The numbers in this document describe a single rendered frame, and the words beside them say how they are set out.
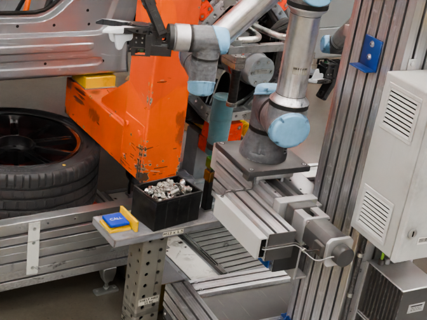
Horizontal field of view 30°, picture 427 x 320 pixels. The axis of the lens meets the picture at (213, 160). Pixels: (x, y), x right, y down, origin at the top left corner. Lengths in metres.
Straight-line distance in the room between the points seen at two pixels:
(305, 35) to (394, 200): 0.50
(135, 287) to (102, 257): 0.24
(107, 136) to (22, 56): 0.43
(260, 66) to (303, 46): 0.96
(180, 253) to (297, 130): 1.21
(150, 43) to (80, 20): 1.06
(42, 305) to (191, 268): 0.61
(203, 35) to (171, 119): 0.73
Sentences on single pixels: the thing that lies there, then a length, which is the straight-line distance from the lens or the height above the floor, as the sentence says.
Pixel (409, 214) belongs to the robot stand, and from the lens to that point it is 2.12.
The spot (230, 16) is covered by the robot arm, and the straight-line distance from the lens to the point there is 2.30.
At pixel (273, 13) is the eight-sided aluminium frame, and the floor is 1.04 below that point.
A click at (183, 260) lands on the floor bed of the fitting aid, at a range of 3.30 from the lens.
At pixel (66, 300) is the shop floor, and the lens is 3.13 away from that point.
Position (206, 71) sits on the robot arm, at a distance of 2.17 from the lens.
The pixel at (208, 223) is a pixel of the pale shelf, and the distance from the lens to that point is 2.83.
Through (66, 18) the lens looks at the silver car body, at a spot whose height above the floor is 0.97.
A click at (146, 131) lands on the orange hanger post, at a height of 0.72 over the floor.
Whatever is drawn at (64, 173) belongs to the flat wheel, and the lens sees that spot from 2.96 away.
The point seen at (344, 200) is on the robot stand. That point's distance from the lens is 2.39.
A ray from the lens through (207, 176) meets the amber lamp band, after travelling 2.83.
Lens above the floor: 1.82
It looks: 24 degrees down
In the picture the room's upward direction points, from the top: 9 degrees clockwise
